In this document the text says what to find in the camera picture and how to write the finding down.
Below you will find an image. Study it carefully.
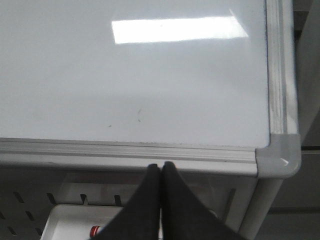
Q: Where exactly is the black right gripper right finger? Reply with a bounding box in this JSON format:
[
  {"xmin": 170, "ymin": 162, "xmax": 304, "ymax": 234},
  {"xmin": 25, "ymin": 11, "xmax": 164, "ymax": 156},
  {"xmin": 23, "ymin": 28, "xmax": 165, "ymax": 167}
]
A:
[{"xmin": 161, "ymin": 161, "xmax": 244, "ymax": 240}]

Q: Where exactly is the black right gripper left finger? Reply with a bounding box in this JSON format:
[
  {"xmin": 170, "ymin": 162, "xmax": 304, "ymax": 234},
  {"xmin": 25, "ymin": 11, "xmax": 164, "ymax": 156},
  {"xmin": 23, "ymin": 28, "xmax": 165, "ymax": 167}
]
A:
[{"xmin": 93, "ymin": 164, "xmax": 161, "ymax": 240}]

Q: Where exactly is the red capped whiteboard marker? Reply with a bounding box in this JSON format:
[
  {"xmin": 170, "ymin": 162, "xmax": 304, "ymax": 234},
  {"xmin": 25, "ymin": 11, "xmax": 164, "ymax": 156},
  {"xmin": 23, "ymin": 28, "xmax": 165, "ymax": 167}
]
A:
[{"xmin": 89, "ymin": 225, "xmax": 105, "ymax": 238}]

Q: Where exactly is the white plastic marker tray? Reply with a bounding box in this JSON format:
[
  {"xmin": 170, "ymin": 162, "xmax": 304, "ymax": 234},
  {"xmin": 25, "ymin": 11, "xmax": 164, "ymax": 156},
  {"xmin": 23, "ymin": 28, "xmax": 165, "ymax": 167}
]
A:
[{"xmin": 42, "ymin": 203, "xmax": 221, "ymax": 240}]

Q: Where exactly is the white metal stand leg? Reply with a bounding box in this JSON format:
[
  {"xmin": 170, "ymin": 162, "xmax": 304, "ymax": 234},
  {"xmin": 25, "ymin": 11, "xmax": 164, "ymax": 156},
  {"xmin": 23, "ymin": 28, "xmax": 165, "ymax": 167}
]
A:
[{"xmin": 238, "ymin": 178, "xmax": 284, "ymax": 240}]

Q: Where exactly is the white perforated pegboard panel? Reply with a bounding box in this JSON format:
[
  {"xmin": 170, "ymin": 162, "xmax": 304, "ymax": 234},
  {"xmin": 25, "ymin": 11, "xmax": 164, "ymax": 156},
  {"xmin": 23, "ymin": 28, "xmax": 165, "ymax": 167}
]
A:
[{"xmin": 0, "ymin": 168, "xmax": 242, "ymax": 240}]

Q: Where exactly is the white whiteboard with aluminium frame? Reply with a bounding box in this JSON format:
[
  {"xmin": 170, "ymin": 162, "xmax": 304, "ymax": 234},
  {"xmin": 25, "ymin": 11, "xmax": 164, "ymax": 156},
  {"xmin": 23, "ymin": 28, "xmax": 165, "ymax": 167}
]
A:
[{"xmin": 0, "ymin": 0, "xmax": 301, "ymax": 179}]

